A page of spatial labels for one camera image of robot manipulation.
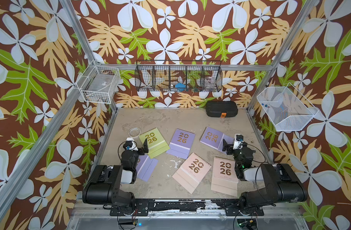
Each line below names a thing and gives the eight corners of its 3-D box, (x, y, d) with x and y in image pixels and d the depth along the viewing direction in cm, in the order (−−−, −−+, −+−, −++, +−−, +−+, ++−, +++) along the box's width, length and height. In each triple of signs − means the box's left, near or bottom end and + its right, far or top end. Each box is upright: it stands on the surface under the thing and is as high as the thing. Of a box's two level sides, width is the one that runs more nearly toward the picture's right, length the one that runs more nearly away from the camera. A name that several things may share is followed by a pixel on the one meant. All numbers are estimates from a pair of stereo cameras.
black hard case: (207, 119, 117) (209, 114, 112) (205, 106, 126) (206, 101, 121) (237, 119, 117) (240, 114, 112) (232, 106, 126) (235, 101, 121)
